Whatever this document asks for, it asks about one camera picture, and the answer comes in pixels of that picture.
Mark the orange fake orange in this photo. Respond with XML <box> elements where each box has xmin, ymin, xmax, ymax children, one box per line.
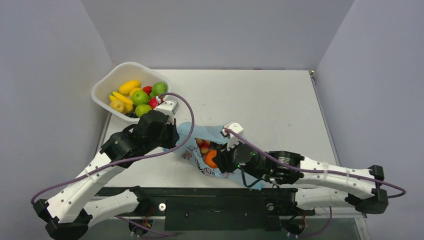
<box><xmin>203</xmin><ymin>149</ymin><xmax>218</xmax><ymax>169</ymax></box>

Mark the light blue plastic bag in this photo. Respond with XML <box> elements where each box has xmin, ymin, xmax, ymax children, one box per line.
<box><xmin>162</xmin><ymin>121</ymin><xmax>266</xmax><ymax>191</ymax></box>

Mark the red fake fruit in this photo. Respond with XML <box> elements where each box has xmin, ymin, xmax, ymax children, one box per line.
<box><xmin>195</xmin><ymin>138</ymin><xmax>211</xmax><ymax>156</ymax></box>

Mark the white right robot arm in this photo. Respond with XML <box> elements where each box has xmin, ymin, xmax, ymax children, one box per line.
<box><xmin>204</xmin><ymin>143</ymin><xmax>389</xmax><ymax>215</ymax></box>

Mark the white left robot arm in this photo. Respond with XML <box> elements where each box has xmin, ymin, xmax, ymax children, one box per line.
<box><xmin>33</xmin><ymin>110</ymin><xmax>179</xmax><ymax>240</ymax></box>

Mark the red fake apple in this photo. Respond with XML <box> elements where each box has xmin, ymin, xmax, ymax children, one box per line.
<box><xmin>148</xmin><ymin>97</ymin><xmax>161</xmax><ymax>109</ymax></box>

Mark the light green fake apple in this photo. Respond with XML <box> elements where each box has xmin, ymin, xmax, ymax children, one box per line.
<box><xmin>134</xmin><ymin>104</ymin><xmax>152</xmax><ymax>118</ymax></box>

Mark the red fake strawberry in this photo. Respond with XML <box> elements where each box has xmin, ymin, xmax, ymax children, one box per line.
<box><xmin>142</xmin><ymin>86</ymin><xmax>152</xmax><ymax>95</ymax></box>

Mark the yellow fake lemon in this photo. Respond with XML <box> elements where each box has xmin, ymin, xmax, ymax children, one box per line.
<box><xmin>128</xmin><ymin>87</ymin><xmax>142</xmax><ymax>98</ymax></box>

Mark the yellow fake pear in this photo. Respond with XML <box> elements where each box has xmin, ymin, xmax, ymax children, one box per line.
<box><xmin>109</xmin><ymin>99</ymin><xmax>126</xmax><ymax>113</ymax></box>

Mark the yellow fake mango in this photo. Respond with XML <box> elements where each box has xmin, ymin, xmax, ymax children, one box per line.
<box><xmin>118</xmin><ymin>80</ymin><xmax>141</xmax><ymax>96</ymax></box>

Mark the yellow fake banana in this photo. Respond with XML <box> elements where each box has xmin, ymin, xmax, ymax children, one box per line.
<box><xmin>109</xmin><ymin>91</ymin><xmax>134</xmax><ymax>106</ymax></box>

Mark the white plastic basket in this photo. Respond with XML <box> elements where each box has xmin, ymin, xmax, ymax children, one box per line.
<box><xmin>91</xmin><ymin>61</ymin><xmax>173</xmax><ymax>123</ymax></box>

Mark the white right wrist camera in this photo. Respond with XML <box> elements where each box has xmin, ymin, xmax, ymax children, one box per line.
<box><xmin>220</xmin><ymin>121</ymin><xmax>244</xmax><ymax>151</ymax></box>

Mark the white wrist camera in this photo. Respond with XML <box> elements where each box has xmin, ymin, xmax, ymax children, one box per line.
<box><xmin>220</xmin><ymin>121</ymin><xmax>244</xmax><ymax>151</ymax></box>
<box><xmin>154</xmin><ymin>100</ymin><xmax>180</xmax><ymax>125</ymax></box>

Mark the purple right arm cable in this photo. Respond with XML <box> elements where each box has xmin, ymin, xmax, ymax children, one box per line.
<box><xmin>224</xmin><ymin>128</ymin><xmax>407</xmax><ymax>239</ymax></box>

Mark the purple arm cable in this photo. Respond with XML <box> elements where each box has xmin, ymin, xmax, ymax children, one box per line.
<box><xmin>224</xmin><ymin>128</ymin><xmax>407</xmax><ymax>239</ymax></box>
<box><xmin>30</xmin><ymin>92</ymin><xmax>196</xmax><ymax>239</ymax></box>

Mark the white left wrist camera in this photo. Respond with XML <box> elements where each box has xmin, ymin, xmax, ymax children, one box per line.
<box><xmin>154</xmin><ymin>100</ymin><xmax>180</xmax><ymax>125</ymax></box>

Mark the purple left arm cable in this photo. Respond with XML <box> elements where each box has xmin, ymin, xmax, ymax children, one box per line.
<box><xmin>30</xmin><ymin>92</ymin><xmax>196</xmax><ymax>239</ymax></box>

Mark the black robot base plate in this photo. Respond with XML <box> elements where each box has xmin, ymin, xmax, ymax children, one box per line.
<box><xmin>96</xmin><ymin>187</ymin><xmax>316</xmax><ymax>232</ymax></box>

